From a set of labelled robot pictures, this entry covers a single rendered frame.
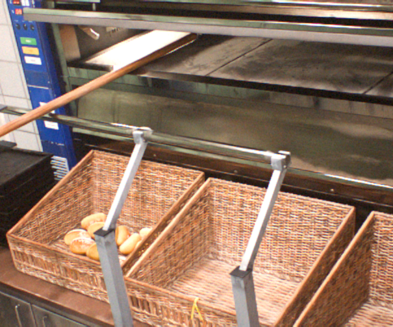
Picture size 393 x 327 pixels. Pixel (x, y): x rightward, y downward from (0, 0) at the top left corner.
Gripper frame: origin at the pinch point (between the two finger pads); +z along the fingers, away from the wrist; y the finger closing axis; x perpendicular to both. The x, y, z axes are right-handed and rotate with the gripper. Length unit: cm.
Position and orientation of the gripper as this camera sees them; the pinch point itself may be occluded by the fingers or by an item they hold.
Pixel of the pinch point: (5, 126)
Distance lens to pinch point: 253.5
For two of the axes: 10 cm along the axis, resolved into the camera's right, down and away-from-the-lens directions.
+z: 7.7, 1.6, -6.2
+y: 1.5, 9.0, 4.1
